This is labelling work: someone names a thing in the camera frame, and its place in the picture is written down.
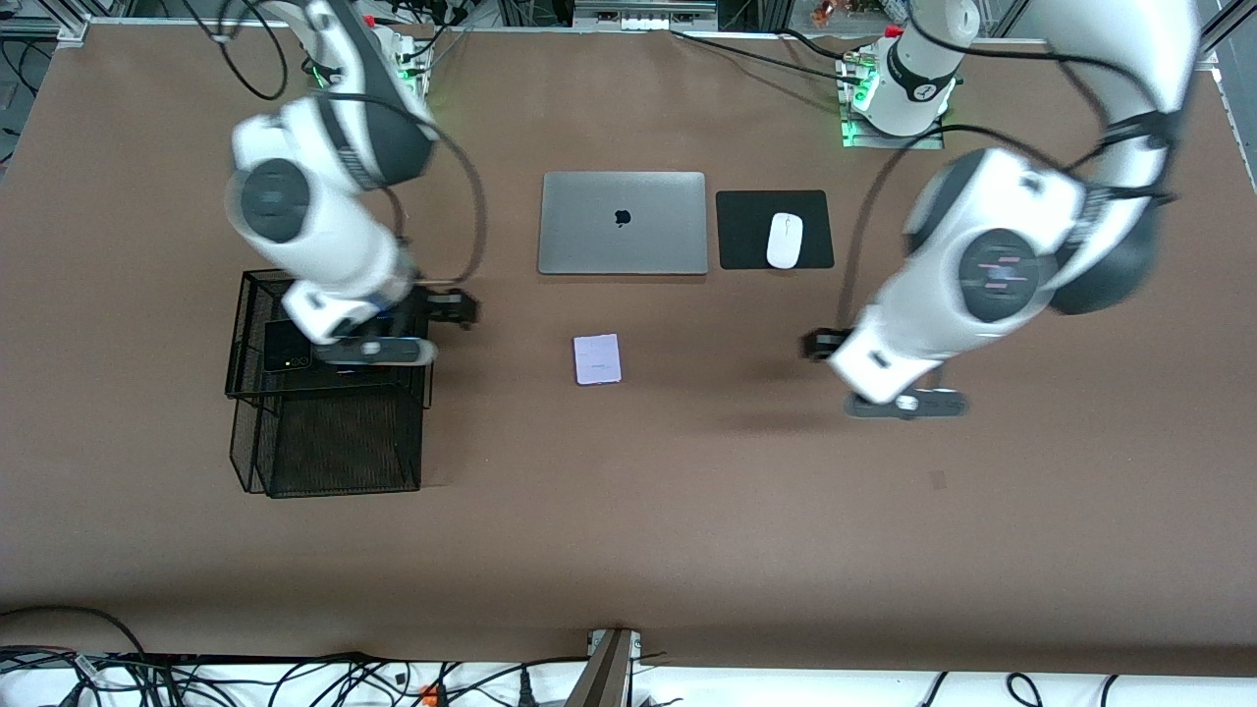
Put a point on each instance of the black mouse pad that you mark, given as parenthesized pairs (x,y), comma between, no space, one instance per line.
(741,231)

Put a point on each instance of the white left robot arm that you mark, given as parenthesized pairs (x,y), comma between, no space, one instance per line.
(943,304)

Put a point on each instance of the white grey power strip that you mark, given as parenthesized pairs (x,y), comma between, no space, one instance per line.
(643,22)

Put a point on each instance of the lavender flip phone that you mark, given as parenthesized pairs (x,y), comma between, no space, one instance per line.
(597,360)

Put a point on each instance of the small black flip phone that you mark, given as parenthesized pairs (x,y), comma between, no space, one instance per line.
(285,344)

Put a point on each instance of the aluminium profile post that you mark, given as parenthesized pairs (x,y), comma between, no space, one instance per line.
(604,678)

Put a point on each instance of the silver closed laptop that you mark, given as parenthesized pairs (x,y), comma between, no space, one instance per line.
(589,226)

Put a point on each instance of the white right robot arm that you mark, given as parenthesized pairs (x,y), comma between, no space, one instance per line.
(324,226)

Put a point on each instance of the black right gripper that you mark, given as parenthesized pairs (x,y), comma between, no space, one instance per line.
(444,305)

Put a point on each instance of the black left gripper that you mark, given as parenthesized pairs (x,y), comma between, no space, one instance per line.
(819,344)

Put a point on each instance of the aluminium frame rail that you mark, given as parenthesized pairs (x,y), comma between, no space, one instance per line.
(69,29)

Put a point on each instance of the black mesh two-tier basket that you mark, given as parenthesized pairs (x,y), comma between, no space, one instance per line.
(324,442)

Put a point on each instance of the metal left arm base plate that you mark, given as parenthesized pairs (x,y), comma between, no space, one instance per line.
(933,143)

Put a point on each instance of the white computer mouse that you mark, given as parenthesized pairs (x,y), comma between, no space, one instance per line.
(785,241)

